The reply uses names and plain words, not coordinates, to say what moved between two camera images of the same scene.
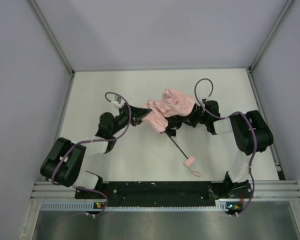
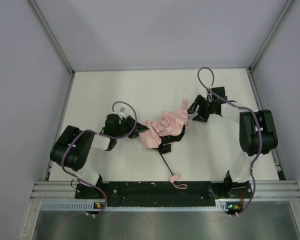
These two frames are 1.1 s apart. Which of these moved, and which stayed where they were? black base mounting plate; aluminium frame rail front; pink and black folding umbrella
Moved: pink and black folding umbrella
Stayed: aluminium frame rail front; black base mounting plate
